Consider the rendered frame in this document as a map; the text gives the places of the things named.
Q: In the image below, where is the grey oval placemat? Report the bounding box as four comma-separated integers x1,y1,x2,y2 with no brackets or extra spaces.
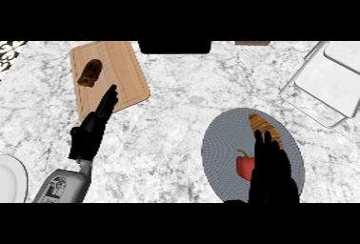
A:
199,107,307,204

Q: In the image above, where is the brown wooden block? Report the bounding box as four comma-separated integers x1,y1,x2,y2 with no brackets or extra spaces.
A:
233,41,272,47

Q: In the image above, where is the black white patterned tile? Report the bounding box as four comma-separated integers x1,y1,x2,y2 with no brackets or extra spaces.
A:
0,41,28,77

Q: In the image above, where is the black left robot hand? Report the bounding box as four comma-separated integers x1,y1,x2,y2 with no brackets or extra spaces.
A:
68,84,120,162

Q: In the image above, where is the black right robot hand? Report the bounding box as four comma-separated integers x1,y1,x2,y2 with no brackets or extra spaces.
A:
224,129,301,204

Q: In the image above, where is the white plate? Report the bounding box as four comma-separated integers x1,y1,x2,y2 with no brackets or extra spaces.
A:
0,154,30,204

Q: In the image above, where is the dark brown food piece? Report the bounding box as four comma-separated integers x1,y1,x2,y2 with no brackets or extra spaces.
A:
75,58,105,89

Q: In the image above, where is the white tiered wire shelf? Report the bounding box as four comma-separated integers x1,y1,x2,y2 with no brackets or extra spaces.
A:
278,41,360,130

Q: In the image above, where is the brown bread loaf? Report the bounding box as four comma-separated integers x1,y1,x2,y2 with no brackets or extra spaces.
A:
248,112,285,150

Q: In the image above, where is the red bell pepper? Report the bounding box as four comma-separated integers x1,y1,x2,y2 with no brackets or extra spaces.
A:
235,149,255,182

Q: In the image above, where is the wooden cutting board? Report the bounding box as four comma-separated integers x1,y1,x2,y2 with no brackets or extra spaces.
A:
70,41,152,123

